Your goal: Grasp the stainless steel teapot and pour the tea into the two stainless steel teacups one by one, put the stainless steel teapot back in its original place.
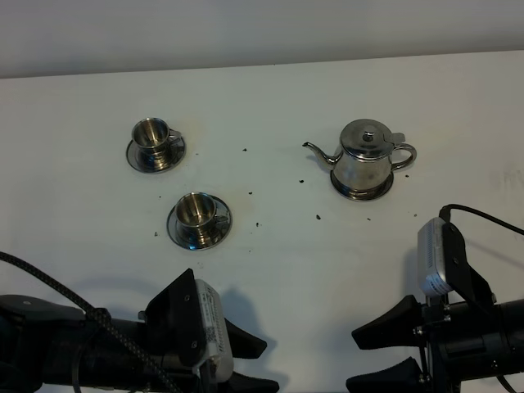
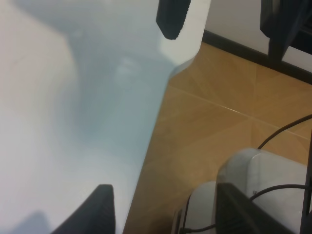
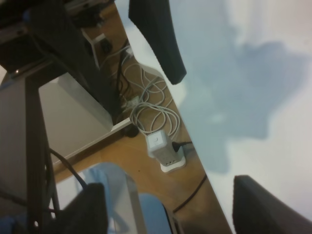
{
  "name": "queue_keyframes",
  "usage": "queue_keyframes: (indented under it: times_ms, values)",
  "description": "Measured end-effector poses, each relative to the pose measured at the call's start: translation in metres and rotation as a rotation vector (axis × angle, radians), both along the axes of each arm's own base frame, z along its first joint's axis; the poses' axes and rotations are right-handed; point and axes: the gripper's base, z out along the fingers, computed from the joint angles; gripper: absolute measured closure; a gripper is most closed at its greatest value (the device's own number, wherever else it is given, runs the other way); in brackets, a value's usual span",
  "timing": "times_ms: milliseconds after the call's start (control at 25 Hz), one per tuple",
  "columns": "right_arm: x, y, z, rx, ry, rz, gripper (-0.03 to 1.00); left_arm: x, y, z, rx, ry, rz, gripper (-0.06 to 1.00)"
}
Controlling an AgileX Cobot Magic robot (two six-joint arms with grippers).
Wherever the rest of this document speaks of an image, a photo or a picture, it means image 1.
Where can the near stainless steel teacup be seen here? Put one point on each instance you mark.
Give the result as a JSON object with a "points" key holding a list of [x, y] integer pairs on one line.
{"points": [[200, 210]]}

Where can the steel saucer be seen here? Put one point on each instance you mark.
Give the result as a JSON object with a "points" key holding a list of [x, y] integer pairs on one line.
{"points": [[156, 160], [198, 240]]}

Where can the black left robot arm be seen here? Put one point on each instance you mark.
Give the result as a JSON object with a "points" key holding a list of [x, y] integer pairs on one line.
{"points": [[43, 343]]}

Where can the near steel saucer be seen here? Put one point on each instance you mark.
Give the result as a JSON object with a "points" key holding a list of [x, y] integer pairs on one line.
{"points": [[198, 240]]}

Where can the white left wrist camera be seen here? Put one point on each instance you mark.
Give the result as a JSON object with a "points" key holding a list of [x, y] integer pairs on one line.
{"points": [[217, 348]]}

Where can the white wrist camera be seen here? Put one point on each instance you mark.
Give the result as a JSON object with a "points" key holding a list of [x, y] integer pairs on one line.
{"points": [[217, 348], [431, 259]]}

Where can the stainless steel teacup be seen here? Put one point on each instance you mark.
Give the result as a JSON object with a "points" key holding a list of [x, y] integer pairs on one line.
{"points": [[200, 210], [154, 137]]}

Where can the stainless steel teapot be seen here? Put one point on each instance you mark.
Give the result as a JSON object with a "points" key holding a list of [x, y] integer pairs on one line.
{"points": [[364, 163]]}

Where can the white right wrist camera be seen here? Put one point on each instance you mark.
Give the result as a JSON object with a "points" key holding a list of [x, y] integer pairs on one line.
{"points": [[431, 259]]}

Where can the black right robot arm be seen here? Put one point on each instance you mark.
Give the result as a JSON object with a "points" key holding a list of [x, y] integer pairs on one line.
{"points": [[455, 343]]}

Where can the far stainless steel teacup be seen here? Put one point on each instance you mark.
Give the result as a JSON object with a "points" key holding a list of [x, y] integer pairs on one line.
{"points": [[154, 137]]}

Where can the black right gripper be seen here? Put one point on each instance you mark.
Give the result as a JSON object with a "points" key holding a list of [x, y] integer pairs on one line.
{"points": [[408, 323]]}

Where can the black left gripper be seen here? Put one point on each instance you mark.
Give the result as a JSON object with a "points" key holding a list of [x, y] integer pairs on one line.
{"points": [[175, 339]]}

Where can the far steel saucer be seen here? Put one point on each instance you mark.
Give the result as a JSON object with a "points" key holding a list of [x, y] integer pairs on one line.
{"points": [[156, 160]]}

